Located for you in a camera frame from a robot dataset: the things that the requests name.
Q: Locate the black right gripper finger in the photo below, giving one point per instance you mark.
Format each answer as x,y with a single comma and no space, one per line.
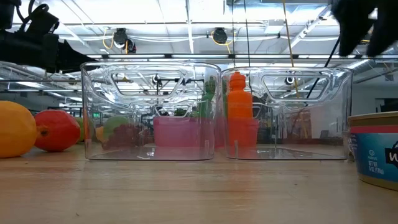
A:
385,28
351,25

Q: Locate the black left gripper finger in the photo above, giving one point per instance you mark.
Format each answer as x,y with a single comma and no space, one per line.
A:
74,59

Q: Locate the clear plastic bin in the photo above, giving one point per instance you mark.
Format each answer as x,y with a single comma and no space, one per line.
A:
96,77
339,93

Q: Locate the green pear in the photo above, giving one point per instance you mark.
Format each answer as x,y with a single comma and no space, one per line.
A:
81,127

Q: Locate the green apple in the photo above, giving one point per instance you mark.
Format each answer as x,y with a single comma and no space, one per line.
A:
115,121

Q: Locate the orange fruit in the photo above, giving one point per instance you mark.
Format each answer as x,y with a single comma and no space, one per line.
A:
15,130

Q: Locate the dark red grape bunch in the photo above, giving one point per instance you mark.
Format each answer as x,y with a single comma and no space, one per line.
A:
124,137

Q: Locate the blue salmon can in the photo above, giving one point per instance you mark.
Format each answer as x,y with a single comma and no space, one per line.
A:
376,149

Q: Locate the green plastic bottle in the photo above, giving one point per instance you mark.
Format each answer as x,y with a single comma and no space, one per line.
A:
210,84

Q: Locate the orange plastic bottle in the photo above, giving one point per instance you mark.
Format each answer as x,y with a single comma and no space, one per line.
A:
239,105

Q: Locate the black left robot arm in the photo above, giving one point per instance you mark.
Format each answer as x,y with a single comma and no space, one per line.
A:
9,14

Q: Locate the green exit sign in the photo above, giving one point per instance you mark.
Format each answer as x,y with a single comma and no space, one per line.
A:
96,115

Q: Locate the black room monitor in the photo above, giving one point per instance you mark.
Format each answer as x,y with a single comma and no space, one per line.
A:
388,105

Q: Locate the long ceiling light bar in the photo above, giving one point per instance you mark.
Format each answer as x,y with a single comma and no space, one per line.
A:
199,56

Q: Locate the pink box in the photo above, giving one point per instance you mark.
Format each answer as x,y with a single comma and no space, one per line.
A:
180,132

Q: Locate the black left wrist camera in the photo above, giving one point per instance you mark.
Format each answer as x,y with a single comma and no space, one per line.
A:
42,18

